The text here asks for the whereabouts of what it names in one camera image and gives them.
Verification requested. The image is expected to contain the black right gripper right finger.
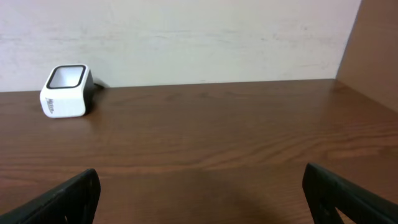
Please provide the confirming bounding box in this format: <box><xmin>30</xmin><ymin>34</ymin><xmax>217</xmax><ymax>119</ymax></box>
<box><xmin>302</xmin><ymin>163</ymin><xmax>397</xmax><ymax>224</ymax></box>

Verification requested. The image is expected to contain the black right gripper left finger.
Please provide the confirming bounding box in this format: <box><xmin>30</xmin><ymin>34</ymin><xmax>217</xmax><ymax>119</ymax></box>
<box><xmin>1</xmin><ymin>169</ymin><xmax>101</xmax><ymax>224</ymax></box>

